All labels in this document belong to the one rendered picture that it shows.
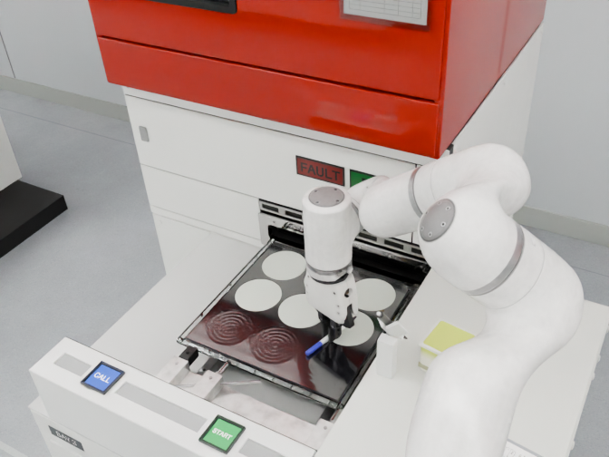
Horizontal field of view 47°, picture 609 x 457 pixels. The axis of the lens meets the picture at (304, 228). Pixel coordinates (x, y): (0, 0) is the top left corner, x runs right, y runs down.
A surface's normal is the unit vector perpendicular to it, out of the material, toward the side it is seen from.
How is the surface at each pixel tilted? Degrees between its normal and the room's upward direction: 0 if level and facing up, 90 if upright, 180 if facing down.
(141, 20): 90
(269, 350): 0
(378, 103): 90
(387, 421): 0
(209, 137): 90
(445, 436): 31
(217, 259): 0
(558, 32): 90
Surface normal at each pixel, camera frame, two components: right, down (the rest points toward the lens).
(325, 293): -0.66, 0.49
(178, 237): -0.49, 0.55
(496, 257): 0.26, 0.29
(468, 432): 0.04, -0.32
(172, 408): -0.05, -0.79
